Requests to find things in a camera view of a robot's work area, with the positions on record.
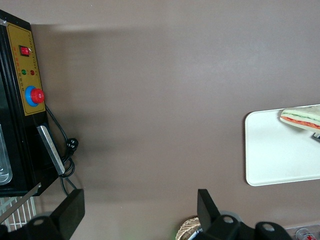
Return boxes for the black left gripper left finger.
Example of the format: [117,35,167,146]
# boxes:
[24,188,86,240]

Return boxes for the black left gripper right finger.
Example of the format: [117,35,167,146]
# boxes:
[197,188,253,240]

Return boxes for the beige plastic tray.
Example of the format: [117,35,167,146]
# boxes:
[244,103,320,187]

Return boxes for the light wicker basket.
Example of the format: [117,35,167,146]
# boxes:
[175,216,202,240]

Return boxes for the shiny metal container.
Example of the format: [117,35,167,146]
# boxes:
[0,121,13,186]

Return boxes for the red cola bottle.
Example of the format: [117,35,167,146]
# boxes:
[295,227,317,240]

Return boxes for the wrapped triangle sandwich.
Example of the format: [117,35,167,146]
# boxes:
[279,104,320,134]

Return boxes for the black sealing machine yellow panel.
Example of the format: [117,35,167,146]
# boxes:
[0,9,66,223]

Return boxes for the white wire rack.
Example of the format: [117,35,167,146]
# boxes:
[0,196,39,227]

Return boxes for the black power cable with plug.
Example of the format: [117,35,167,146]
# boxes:
[44,104,79,197]

